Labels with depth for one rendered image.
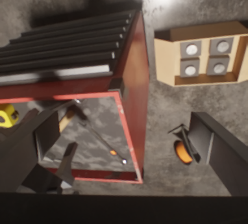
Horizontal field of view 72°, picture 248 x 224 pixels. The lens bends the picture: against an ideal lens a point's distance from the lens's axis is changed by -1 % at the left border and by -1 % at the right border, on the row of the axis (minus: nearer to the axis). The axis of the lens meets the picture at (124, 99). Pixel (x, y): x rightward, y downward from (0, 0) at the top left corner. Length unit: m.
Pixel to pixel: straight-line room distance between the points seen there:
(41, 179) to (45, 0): 1.26
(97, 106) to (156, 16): 0.92
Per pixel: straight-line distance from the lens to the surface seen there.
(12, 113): 0.66
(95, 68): 0.48
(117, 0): 1.30
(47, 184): 0.41
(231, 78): 1.36
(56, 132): 0.17
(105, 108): 0.50
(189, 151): 1.76
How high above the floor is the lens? 1.26
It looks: 49 degrees down
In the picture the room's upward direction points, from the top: 167 degrees counter-clockwise
